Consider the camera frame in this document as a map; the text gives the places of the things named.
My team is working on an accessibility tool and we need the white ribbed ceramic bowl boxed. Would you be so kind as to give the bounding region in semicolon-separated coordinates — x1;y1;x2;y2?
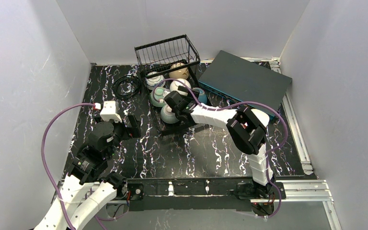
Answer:
169;79;192;92

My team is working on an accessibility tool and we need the black wire dish rack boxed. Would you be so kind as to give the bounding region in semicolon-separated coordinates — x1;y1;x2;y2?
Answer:
134;34;213;137

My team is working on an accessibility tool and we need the orange bowl white inside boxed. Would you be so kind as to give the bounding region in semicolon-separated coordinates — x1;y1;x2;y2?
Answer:
252;109;270;127

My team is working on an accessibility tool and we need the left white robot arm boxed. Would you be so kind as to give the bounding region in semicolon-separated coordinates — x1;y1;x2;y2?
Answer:
35;114;141;230

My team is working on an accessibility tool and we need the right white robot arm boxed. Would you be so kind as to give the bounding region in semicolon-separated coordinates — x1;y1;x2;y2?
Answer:
164;91;274;198

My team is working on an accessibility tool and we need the beige ceramic bowl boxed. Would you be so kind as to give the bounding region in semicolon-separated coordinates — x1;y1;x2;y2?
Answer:
169;62;189;79

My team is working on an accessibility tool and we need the dark blue glazed bowl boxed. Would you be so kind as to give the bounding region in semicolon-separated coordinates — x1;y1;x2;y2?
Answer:
192;87;207;104

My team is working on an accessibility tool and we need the pale green ceramic bowl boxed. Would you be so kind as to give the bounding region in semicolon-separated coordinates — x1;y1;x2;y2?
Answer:
149;87;171;107

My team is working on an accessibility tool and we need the green lined ceramic bowl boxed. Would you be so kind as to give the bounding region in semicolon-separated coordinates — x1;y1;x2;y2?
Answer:
161;104;179;124

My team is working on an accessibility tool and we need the blue white patterned bowl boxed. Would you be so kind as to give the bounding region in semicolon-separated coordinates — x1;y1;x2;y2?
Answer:
146;71;165;90

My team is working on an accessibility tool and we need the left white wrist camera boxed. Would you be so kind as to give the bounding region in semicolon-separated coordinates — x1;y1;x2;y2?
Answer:
100;101;122;123

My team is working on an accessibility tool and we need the coiled black cable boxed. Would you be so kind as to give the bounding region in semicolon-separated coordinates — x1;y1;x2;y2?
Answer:
112;75;142;100

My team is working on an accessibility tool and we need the grey teal network switch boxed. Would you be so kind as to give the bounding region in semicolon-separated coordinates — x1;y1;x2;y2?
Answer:
199;50;292;110

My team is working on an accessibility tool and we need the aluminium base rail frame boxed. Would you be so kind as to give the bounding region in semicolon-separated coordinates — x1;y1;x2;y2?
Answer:
37;173;341;230

